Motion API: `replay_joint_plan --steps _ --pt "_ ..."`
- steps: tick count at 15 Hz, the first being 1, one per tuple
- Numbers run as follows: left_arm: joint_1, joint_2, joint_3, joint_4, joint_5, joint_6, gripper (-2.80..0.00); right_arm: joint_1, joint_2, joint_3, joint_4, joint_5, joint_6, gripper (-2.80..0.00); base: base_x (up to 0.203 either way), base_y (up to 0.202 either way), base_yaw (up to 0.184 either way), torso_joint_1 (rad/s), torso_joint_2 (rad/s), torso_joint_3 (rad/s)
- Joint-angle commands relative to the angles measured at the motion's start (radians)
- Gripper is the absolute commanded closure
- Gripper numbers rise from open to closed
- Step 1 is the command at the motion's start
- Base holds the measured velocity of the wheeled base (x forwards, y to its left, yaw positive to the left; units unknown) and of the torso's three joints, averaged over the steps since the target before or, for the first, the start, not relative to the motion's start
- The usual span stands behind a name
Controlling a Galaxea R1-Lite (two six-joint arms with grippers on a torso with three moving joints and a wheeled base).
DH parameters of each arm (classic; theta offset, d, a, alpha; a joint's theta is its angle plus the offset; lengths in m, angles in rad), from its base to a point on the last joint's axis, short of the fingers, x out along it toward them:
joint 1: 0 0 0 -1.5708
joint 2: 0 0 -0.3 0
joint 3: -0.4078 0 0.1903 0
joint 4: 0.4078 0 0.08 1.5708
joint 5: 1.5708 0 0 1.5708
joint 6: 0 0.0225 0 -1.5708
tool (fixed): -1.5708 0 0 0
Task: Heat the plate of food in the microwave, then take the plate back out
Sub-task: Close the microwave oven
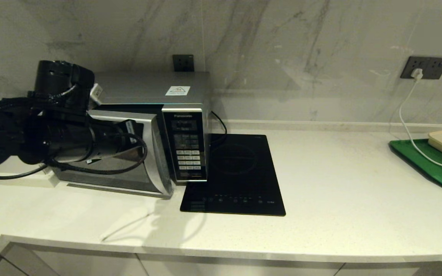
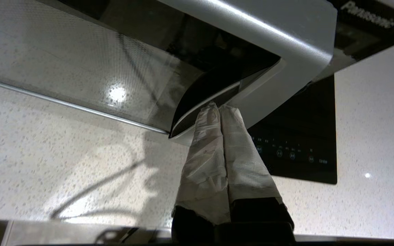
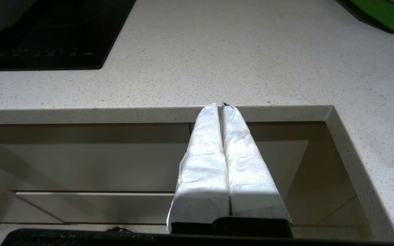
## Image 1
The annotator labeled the grey glossy cabinet front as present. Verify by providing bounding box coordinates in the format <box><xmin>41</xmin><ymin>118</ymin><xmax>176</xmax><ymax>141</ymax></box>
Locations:
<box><xmin>0</xmin><ymin>243</ymin><xmax>148</xmax><ymax>276</ymax></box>
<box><xmin>137</xmin><ymin>253</ymin><xmax>344</xmax><ymax>276</ymax></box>
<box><xmin>335</xmin><ymin>261</ymin><xmax>442</xmax><ymax>276</ymax></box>

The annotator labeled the small dark wall socket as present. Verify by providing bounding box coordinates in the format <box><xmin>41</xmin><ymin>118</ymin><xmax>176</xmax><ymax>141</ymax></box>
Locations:
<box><xmin>172</xmin><ymin>54</ymin><xmax>195</xmax><ymax>72</ymax></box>

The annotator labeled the silver Panasonic microwave oven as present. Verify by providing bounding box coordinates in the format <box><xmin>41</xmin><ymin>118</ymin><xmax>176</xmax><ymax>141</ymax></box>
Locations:
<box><xmin>91</xmin><ymin>71</ymin><xmax>211</xmax><ymax>182</ymax></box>

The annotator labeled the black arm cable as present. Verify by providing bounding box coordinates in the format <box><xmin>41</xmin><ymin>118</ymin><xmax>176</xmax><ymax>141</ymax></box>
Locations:
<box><xmin>0</xmin><ymin>82</ymin><xmax>148</xmax><ymax>180</ymax></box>

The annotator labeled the white sticker with triangle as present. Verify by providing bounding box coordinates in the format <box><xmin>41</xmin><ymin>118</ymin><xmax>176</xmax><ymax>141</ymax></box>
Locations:
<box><xmin>165</xmin><ymin>86</ymin><xmax>191</xmax><ymax>96</ymax></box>

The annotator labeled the microwave door with dark window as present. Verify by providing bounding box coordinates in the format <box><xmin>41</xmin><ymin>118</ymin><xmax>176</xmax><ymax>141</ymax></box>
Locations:
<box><xmin>50</xmin><ymin>110</ymin><xmax>174</xmax><ymax>199</ymax></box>

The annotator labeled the white power cable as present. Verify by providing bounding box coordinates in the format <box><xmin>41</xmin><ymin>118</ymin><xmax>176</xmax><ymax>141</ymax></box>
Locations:
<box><xmin>399</xmin><ymin>77</ymin><xmax>442</xmax><ymax>173</ymax></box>

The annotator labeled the wide dark wall socket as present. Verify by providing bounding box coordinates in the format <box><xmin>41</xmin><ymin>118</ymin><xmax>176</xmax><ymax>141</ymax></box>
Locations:
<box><xmin>400</xmin><ymin>56</ymin><xmax>442</xmax><ymax>80</ymax></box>

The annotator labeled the black induction cooktop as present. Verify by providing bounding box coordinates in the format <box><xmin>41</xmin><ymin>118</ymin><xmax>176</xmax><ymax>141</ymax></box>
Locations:
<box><xmin>180</xmin><ymin>134</ymin><xmax>286</xmax><ymax>217</ymax></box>

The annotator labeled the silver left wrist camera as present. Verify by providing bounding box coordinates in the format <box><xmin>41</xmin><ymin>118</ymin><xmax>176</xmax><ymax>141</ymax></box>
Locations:
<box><xmin>90</xmin><ymin>84</ymin><xmax>103</xmax><ymax>105</ymax></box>

